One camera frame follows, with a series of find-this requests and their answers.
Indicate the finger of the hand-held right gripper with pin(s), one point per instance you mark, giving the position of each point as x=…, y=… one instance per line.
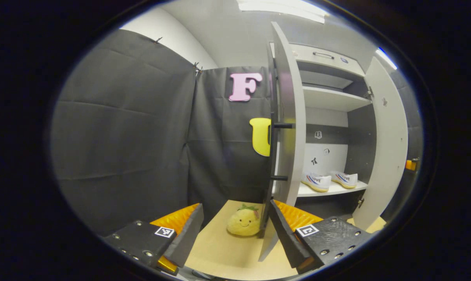
x=411, y=164

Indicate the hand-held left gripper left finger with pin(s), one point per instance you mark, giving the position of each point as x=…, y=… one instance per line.
x=186, y=238

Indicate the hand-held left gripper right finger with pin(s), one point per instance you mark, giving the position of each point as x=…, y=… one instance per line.
x=288, y=238

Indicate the grey shoe cabinet door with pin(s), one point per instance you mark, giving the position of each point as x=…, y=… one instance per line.
x=388, y=148
x=290, y=97

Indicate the white striped canvas shoe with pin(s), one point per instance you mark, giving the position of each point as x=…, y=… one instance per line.
x=317, y=182
x=347, y=179

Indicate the grey shoe cabinet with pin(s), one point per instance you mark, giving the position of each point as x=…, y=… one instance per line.
x=325, y=160

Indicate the grey cabinet drawer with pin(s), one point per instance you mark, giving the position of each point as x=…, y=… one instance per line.
x=348, y=66

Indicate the yellow plush toy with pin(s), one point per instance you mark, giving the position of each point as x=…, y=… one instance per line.
x=243, y=222

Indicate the small ceiling light panel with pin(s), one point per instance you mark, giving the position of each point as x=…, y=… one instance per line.
x=386, y=58

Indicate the large ceiling light panel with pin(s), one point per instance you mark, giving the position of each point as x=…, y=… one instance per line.
x=282, y=8

